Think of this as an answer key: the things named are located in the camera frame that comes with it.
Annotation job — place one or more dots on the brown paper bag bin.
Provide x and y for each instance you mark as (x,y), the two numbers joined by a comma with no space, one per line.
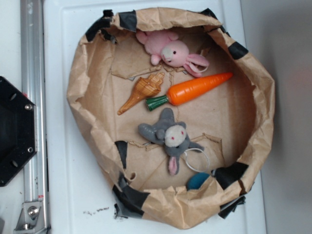
(233,122)

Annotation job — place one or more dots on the gray plush bunny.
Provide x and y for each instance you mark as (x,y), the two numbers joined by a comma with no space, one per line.
(172,136)

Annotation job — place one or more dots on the brown conch seashell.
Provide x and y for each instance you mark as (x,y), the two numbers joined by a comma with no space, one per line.
(144,88)

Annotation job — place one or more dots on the orange plastic carrot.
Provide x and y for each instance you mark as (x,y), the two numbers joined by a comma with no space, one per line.
(186,91)

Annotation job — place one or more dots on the pink plush bunny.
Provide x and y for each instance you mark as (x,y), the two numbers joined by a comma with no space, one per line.
(165,46)

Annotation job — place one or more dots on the blue felt ball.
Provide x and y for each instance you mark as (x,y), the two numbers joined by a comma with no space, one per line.
(196,181)

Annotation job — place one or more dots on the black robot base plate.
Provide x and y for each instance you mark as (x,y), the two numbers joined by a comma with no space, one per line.
(17,131)

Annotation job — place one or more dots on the aluminum extrusion rail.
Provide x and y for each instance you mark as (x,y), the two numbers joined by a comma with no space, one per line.
(36,187)

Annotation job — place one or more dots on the metal corner bracket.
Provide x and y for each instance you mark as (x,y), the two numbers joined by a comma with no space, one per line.
(31,219)

